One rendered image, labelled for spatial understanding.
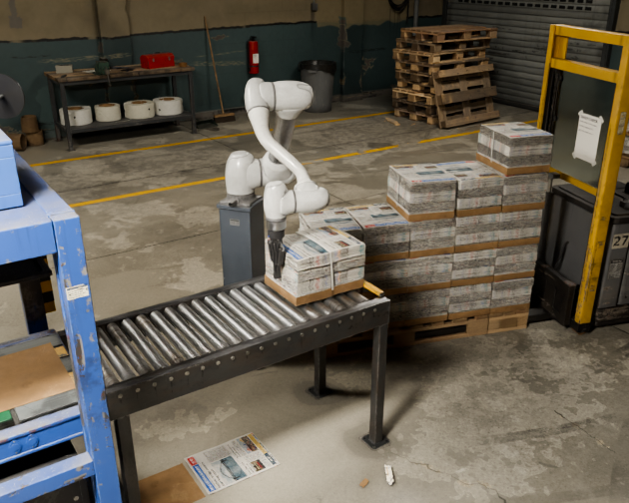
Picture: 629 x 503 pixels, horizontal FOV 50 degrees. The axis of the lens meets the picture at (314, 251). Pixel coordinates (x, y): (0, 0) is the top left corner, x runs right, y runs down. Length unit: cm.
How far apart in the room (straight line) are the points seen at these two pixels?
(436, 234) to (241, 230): 116
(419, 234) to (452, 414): 104
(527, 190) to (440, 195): 56
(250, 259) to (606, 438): 207
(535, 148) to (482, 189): 39
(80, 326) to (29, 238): 33
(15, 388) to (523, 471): 227
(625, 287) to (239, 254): 249
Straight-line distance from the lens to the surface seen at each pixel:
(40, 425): 248
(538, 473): 348
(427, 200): 390
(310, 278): 296
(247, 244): 370
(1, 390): 270
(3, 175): 213
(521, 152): 410
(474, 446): 355
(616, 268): 461
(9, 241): 200
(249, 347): 271
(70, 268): 207
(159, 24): 1012
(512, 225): 423
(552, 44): 466
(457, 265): 415
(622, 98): 415
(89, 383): 226
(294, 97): 316
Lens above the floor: 222
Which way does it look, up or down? 24 degrees down
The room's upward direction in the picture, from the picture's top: straight up
